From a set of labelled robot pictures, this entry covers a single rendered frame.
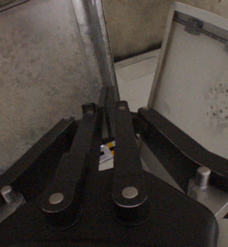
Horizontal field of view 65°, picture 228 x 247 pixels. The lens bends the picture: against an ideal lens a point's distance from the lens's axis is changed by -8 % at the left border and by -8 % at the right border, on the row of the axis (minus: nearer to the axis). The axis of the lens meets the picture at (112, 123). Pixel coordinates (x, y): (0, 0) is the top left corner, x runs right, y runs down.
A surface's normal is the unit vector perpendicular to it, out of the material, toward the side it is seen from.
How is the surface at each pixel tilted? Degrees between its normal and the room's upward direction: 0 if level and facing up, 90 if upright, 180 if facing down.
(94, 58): 0
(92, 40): 0
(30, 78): 0
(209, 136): 90
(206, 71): 90
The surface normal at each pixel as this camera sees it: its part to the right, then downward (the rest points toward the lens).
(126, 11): 0.38, 0.63
